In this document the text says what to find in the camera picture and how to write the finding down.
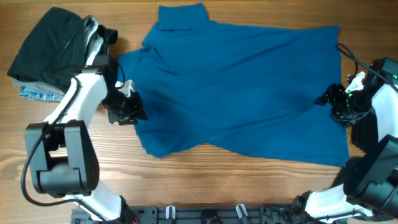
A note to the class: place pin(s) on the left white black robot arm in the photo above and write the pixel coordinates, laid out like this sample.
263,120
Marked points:
61,165

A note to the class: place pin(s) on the black folded garment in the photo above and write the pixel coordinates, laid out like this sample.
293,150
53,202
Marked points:
53,46

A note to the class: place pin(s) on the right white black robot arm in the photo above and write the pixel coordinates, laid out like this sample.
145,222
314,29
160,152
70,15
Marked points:
370,187

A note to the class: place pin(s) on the blue polo shirt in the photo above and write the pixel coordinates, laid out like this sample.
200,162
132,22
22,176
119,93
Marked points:
248,89

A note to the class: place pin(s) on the dark clothes pile right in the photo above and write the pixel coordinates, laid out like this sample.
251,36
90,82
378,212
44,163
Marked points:
364,133

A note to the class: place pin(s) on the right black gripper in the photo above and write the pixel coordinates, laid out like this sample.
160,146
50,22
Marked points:
331,95

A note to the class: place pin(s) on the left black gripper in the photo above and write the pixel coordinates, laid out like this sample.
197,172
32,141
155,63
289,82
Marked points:
134,109

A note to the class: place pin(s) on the light blue folded garment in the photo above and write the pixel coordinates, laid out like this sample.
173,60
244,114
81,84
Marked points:
32,94

